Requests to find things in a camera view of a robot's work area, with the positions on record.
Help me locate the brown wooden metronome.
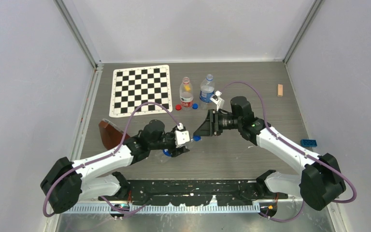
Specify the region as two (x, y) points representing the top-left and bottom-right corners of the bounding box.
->
(98, 118), (124, 150)

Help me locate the red bottle cap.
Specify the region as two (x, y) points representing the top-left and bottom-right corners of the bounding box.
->
(175, 104), (182, 111)

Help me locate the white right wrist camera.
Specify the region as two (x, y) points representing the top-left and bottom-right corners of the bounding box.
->
(210, 90), (225, 112)

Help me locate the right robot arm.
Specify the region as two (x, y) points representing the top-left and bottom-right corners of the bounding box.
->
(193, 96), (346, 211)

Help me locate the blue lego brick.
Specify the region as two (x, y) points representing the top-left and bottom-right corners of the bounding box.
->
(300, 139), (317, 147)

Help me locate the clear bottle blue label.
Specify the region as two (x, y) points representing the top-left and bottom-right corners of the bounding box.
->
(199, 74), (215, 109)

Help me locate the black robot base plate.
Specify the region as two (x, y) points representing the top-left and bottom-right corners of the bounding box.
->
(106, 179), (288, 206)

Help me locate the slotted aluminium rail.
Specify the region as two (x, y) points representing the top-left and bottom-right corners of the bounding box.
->
(65, 200), (274, 215)

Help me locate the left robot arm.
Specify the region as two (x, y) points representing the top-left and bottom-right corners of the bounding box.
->
(40, 120), (190, 217)

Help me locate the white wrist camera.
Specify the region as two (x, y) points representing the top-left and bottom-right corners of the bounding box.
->
(174, 123), (190, 148)
(210, 90), (225, 112)

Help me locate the clear bottle red label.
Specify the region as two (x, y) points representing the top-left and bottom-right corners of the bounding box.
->
(179, 77), (194, 110)

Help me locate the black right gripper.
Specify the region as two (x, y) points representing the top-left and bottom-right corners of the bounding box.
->
(194, 109), (242, 137)

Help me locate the black white chessboard mat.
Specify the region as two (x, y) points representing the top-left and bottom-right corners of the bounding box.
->
(109, 65), (173, 118)

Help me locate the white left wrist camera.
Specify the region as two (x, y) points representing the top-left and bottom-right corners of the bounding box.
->
(174, 123), (190, 148)

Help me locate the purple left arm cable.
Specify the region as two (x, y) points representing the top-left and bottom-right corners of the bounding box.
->
(42, 101), (185, 219)

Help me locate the tan wooden block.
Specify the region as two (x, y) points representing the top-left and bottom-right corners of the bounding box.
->
(277, 84), (284, 97)

